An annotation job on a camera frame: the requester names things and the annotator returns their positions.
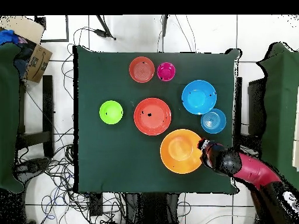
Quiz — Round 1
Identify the large orange plastic bowl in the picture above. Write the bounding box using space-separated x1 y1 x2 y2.
159 128 204 175

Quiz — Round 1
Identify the magenta-red plastic cup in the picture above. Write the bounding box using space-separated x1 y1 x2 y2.
157 62 176 82

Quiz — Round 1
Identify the wide orange-red shallow bowl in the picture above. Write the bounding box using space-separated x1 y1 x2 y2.
133 97 172 137

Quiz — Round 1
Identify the green plastic bowl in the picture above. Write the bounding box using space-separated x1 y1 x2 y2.
99 100 124 125

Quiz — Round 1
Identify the dark green table cloth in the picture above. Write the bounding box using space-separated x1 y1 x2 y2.
73 45 241 194

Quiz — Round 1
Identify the small orange-red ringed bowl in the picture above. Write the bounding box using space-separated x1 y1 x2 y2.
128 56 155 84

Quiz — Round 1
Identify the large blue plastic bowl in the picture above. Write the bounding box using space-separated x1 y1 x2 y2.
181 79 218 116

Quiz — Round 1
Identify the small blue plastic bowl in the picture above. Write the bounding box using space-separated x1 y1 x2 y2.
200 108 227 135

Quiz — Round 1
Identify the small black power box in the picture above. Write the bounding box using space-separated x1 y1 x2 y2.
89 193 103 216

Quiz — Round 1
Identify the black tripod leg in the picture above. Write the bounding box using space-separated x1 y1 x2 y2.
161 15 169 37
95 15 117 41

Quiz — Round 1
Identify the black rounded floor base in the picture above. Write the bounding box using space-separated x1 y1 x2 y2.
13 157 50 179

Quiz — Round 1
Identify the brown cardboard box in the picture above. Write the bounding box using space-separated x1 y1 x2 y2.
0 15 53 83

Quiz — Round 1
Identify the green cloth covered table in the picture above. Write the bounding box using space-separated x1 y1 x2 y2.
0 43 25 193
256 41 299 187

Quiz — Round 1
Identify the blue cloth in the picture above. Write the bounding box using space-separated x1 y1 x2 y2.
0 29 19 46

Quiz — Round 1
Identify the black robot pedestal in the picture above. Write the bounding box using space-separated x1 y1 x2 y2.
126 192 180 224

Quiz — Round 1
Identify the tangle of black cables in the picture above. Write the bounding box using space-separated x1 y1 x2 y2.
13 125 127 224

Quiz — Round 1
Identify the black chair frame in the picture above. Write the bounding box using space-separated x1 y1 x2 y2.
13 75 54 159

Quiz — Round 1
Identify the black metal frame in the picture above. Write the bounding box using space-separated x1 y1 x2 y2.
34 15 69 43

